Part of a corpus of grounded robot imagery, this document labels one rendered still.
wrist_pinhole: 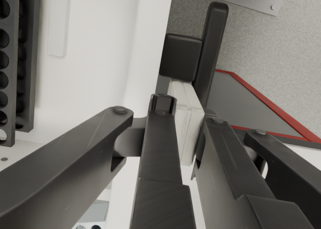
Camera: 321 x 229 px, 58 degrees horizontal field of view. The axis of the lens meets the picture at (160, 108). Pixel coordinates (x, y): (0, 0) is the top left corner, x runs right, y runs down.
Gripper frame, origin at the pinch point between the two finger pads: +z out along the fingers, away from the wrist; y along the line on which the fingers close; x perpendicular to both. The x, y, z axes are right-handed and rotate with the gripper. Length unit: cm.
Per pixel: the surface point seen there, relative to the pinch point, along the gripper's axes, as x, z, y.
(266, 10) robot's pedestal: 14, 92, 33
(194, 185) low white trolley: -14.7, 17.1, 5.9
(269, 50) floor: 1, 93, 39
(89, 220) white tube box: -19.9, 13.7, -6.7
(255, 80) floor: -11, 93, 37
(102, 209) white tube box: -19.6, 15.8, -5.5
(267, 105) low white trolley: -8.0, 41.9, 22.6
